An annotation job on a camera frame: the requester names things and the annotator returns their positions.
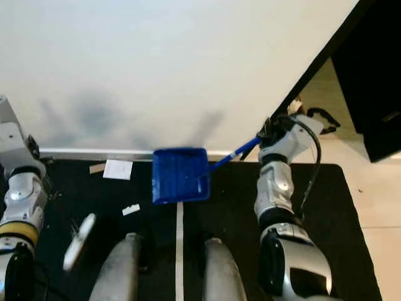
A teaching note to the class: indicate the brown cardboard scrap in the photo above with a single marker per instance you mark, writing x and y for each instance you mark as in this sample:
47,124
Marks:
97,168

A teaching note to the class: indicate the white tape stripe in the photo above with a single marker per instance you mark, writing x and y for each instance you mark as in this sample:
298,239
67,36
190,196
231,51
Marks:
179,257

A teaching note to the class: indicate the grey robot right leg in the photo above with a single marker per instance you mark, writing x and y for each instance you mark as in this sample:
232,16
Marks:
225,273

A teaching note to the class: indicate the small white paper scrap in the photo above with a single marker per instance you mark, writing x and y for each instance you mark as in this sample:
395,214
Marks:
131,209

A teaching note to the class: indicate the grey robot left leg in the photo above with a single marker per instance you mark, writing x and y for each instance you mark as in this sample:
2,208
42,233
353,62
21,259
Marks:
116,269

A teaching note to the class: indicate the grey robot leg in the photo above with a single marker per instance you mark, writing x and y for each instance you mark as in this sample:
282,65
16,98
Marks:
225,273
116,269

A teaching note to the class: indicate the black floor mat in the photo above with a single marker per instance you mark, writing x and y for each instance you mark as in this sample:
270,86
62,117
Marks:
232,194

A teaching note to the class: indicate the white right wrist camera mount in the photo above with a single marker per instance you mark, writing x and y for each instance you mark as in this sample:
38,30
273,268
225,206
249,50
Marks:
297,138

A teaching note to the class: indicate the white paper sheet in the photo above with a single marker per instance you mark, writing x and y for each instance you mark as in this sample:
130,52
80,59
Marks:
118,169

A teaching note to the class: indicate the white brush with black rod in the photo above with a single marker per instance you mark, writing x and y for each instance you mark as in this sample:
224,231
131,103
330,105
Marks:
79,241

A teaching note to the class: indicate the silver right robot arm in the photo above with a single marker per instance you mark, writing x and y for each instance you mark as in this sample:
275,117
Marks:
276,188

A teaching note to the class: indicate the black cabinet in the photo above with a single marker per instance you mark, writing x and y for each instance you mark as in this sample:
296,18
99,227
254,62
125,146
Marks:
369,75

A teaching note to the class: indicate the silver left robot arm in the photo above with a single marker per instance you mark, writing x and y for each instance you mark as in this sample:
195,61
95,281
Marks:
22,200

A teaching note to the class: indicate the blue plastic dustpan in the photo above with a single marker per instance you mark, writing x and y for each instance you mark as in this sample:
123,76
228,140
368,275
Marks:
182,175

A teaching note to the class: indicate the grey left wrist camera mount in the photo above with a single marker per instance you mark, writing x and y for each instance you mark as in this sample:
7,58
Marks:
15,144

